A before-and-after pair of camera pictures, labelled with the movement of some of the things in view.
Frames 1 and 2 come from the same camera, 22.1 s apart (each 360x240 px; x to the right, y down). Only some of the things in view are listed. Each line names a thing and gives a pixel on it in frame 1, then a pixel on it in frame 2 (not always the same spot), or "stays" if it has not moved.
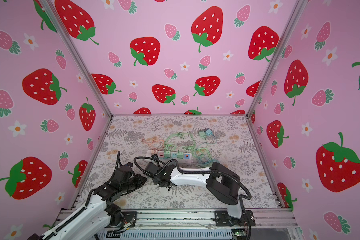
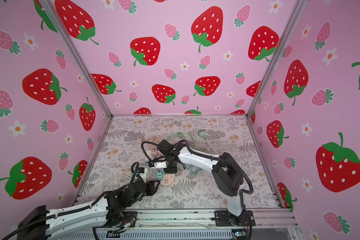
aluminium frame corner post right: (300, 6) stays
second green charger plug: (202, 134) stays
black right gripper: (155, 182) → (170, 170)
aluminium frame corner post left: (53, 12) stays
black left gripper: (140, 181) → (152, 186)
